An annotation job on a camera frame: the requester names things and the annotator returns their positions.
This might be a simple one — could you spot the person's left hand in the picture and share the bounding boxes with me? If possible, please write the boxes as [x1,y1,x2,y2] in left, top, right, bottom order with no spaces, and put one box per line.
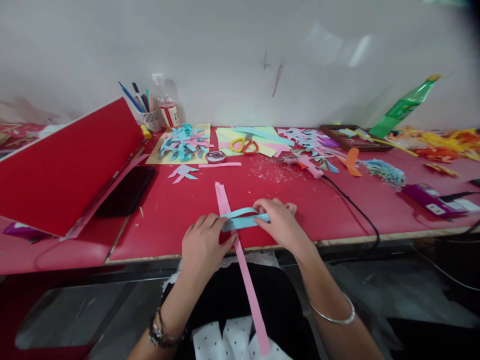
[181,213,239,281]

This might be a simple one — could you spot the person's right hand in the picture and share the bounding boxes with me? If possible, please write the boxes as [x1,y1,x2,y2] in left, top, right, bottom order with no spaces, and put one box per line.
[252,197,314,258]

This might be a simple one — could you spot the person's right fingers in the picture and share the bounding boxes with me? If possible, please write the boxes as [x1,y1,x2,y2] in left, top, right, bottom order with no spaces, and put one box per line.
[252,197,298,227]

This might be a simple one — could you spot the person's left fingers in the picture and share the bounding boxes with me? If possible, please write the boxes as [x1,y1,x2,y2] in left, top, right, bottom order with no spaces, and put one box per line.
[190,213,227,234]

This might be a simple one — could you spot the person's left thumb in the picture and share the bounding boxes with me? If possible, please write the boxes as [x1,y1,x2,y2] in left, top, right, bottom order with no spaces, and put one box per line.
[223,232,239,254]

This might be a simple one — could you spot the blue paper strip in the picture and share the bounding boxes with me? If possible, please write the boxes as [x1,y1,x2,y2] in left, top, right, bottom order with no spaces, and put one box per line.
[218,206,272,233]

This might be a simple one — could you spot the long pink paper strip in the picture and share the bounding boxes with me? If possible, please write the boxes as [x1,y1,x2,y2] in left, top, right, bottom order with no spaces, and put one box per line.
[214,181,271,356]

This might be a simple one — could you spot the scattered paper scraps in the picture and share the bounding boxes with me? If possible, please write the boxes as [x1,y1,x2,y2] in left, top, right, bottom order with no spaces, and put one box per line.
[248,156,302,185]

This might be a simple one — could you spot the pink glue gun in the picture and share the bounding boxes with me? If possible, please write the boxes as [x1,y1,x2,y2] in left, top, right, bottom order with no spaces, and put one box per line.
[277,154,325,180]

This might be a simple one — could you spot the single pink blue paper fish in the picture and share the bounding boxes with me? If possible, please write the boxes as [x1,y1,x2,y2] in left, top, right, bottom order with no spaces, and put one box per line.
[167,163,200,185]

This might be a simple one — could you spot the short pink paper strip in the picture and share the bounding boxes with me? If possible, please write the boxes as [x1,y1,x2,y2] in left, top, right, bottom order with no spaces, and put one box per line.
[198,161,243,169]

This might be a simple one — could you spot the person's body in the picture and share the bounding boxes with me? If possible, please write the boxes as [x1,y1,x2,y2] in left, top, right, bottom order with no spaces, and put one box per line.
[161,250,320,360]

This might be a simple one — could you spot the stack of coloured paper sheets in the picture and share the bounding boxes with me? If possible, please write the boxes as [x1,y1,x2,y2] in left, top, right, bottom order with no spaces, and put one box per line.
[214,125,298,159]

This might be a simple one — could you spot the heap of woven paper fish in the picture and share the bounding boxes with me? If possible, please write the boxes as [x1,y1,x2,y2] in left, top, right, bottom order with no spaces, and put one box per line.
[276,127,340,157]

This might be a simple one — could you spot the pile of blue pink paper fish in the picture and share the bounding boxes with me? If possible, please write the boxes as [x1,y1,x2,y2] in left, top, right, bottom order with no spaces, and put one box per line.
[160,125,215,163]

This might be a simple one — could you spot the black phone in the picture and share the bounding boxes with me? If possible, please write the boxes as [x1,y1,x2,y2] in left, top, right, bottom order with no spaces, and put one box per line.
[95,165,156,218]

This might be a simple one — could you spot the orange paper shape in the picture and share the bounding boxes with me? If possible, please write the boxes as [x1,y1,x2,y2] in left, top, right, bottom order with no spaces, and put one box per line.
[344,146,364,178]

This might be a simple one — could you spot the brown wooden tray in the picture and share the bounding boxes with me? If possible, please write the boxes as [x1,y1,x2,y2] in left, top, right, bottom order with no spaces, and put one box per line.
[319,124,395,153]

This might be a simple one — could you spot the blue fringed paper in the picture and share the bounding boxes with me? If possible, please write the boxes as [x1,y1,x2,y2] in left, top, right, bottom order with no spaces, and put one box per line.
[359,157,408,193]

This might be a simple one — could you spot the white patterned pen cup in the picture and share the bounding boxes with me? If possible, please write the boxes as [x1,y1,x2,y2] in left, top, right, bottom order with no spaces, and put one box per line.
[136,108,163,133]

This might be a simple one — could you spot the clear bottle with red label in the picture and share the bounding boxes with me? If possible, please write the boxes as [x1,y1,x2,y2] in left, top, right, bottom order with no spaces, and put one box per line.
[151,73,181,129]

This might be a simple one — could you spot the yellow paper stick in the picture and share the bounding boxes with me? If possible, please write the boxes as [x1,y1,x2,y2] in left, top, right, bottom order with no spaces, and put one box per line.
[368,136,419,158]

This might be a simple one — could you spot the black pen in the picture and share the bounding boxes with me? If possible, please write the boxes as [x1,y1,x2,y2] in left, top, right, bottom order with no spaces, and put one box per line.
[131,82,148,113]

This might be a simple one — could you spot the blue pen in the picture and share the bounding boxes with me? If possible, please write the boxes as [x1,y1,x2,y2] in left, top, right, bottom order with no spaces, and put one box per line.
[118,81,145,113]

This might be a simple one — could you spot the purple power strip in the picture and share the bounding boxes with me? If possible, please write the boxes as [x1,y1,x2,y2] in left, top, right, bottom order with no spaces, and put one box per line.
[402,182,470,221]

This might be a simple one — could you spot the red board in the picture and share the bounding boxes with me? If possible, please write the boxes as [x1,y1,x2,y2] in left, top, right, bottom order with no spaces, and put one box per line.
[0,97,148,240]

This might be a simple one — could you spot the green plastic bottle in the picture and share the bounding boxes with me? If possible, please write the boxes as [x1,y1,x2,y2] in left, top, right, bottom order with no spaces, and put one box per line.
[368,73,442,139]

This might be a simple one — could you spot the pile of yellow orange paper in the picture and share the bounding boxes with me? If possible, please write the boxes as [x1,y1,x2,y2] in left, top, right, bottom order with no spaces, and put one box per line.
[389,127,480,178]

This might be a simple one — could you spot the purple packet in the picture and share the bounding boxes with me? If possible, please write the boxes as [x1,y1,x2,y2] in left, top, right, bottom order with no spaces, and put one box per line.
[2,221,50,244]

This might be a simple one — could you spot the yellow red handled scissors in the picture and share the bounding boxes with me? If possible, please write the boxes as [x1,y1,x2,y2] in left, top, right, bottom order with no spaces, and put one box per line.
[229,131,260,156]

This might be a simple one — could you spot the black cable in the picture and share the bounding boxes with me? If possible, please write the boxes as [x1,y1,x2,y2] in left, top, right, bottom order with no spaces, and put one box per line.
[321,173,382,249]

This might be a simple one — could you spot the white cable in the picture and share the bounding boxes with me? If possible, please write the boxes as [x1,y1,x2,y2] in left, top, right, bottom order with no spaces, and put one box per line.
[411,242,480,292]

